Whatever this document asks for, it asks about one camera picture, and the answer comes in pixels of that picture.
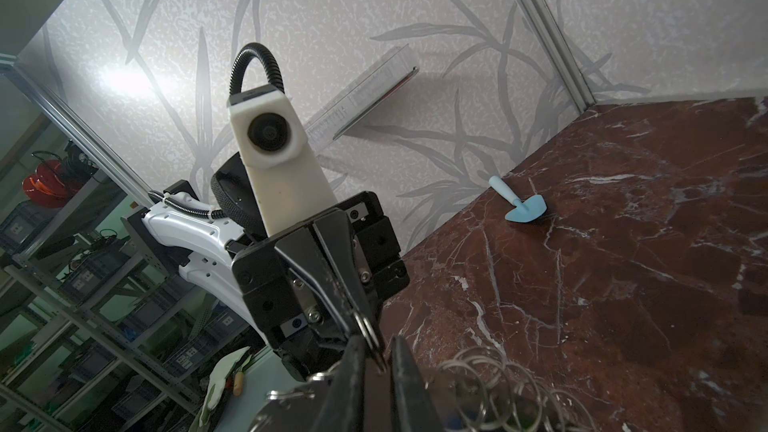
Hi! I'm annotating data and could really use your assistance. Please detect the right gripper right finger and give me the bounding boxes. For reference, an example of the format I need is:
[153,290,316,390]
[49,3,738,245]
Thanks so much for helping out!
[390,336,444,432]

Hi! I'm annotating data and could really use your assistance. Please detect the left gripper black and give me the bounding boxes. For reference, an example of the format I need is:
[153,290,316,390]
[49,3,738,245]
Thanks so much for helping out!
[232,191,410,380]

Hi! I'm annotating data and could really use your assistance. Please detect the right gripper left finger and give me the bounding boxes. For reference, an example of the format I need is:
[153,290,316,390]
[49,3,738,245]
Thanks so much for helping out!
[310,336,368,432]

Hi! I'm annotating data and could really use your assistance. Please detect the metal key ring plate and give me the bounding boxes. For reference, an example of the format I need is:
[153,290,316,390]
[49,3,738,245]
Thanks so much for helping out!
[248,342,597,431]

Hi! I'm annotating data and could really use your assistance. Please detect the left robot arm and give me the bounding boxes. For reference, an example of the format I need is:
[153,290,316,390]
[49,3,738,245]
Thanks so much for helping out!
[130,156,410,380]

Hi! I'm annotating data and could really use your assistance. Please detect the light blue toy shovel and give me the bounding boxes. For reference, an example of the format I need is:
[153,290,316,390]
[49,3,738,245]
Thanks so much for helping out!
[489,176,547,223]

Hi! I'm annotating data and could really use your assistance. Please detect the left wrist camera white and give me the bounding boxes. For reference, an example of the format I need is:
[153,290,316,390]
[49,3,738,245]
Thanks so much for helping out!
[227,85,337,236]

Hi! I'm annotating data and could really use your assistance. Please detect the clear plastic wall shelf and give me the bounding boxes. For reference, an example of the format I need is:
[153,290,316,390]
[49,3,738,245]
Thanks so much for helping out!
[305,44,419,154]

